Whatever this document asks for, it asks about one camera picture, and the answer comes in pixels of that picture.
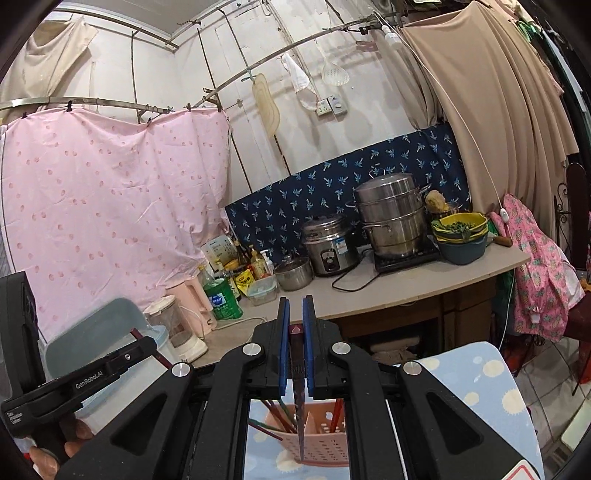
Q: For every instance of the white blender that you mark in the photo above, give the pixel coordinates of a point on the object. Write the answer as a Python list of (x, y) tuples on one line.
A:
[(178, 330)]

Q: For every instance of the white wall socket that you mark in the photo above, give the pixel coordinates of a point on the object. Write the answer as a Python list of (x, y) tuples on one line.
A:
[(331, 106)]

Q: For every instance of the white slotted ladle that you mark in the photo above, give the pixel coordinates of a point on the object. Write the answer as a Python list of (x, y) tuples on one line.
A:
[(333, 71)]

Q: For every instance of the black induction cooker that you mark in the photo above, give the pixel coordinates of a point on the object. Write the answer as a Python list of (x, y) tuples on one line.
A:
[(406, 261)]

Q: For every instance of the white soap dispenser bottle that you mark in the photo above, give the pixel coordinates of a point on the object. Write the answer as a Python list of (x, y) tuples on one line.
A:
[(266, 264)]

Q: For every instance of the beige hanging cloth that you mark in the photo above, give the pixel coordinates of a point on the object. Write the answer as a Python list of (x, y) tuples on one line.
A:
[(51, 60)]

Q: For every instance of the beige curtain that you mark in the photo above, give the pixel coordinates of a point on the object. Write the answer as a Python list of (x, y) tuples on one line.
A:
[(489, 101)]

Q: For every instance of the green detergent bottle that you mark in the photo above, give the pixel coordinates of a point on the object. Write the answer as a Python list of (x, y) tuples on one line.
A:
[(224, 297)]

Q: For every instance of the small steel pot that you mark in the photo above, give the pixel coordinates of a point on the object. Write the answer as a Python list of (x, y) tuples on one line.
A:
[(293, 274)]

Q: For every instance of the beige hanging cutting board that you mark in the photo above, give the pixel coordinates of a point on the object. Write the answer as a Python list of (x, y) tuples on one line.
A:
[(267, 108)]

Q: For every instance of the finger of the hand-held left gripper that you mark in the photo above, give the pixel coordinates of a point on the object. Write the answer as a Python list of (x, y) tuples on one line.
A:
[(136, 353)]

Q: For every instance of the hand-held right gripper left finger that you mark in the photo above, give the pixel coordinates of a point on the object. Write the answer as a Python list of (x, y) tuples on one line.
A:
[(284, 323)]

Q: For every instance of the clear food container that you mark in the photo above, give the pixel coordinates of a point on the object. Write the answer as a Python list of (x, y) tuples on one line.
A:
[(262, 291)]

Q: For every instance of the green chopstick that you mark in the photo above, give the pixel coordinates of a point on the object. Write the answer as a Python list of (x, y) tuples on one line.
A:
[(265, 429)]

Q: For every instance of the silver rice cooker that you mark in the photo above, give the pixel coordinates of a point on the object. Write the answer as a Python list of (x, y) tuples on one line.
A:
[(328, 247)]

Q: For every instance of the pink pineapple-print garment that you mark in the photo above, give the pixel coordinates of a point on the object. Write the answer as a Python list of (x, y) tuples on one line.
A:
[(540, 277)]

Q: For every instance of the person's left hand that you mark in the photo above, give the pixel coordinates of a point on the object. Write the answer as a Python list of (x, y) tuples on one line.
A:
[(76, 431)]

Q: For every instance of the pink electric kettle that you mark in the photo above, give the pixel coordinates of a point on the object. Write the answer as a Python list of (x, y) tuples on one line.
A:
[(198, 300)]

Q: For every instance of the yellow snack packet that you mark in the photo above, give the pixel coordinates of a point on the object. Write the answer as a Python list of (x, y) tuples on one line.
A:
[(244, 282)]

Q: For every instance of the blue leaf-print cloth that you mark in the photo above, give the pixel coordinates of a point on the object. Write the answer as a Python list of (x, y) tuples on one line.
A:
[(286, 203)]

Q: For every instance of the white carton box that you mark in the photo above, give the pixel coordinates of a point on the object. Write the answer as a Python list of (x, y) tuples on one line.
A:
[(218, 251)]

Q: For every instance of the tan loofah sponge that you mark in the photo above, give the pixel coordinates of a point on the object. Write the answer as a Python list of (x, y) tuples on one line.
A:
[(435, 201)]

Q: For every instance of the white hanging mesh bag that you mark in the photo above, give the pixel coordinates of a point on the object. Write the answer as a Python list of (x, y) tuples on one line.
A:
[(300, 83)]

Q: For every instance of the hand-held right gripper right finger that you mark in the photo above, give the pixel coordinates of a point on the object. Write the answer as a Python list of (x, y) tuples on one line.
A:
[(308, 323)]

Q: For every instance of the pink plastic utensil basket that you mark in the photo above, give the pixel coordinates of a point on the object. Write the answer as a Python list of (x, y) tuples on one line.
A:
[(318, 438)]

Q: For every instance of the grey-lidded white storage box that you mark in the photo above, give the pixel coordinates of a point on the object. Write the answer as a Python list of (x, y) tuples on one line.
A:
[(92, 327)]

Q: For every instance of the red-capped dark red chopstick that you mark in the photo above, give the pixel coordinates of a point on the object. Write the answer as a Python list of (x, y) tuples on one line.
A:
[(299, 392)]

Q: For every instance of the stacked yellow and blue bowls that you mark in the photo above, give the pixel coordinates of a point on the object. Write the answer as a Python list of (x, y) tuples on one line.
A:
[(461, 240)]

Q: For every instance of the brown sauce bottle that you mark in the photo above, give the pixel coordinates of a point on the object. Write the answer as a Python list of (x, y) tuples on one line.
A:
[(254, 263)]

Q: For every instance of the pink dotted curtain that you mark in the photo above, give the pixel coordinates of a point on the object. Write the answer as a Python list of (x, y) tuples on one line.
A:
[(106, 207)]

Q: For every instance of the large steel steamer pot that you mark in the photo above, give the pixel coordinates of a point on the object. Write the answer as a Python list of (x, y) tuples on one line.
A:
[(392, 217)]

